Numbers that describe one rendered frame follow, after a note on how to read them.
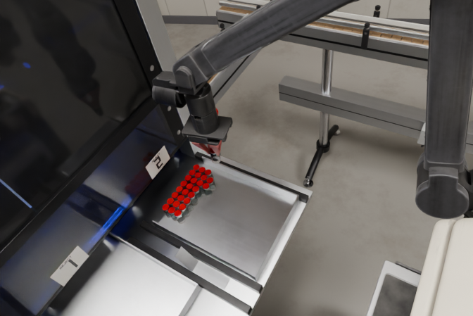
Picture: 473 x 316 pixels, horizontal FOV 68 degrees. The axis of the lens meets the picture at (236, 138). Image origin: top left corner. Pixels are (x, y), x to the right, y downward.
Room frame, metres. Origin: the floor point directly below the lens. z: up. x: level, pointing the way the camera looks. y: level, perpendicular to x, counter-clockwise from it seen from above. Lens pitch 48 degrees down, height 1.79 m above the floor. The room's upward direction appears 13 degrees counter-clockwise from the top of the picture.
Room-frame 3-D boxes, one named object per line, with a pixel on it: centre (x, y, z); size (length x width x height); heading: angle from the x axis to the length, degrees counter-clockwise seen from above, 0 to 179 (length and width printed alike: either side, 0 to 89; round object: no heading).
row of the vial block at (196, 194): (0.61, 0.16, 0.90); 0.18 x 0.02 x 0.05; 140
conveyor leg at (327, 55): (1.30, -0.50, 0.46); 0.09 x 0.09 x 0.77; 50
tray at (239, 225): (0.54, 0.08, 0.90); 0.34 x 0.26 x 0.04; 50
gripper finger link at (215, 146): (0.56, 0.06, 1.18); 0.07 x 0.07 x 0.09; 64
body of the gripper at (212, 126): (0.56, 0.06, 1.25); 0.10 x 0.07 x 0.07; 64
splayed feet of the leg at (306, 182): (1.30, -0.50, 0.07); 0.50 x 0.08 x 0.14; 140
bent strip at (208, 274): (0.38, 0.16, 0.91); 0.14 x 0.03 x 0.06; 50
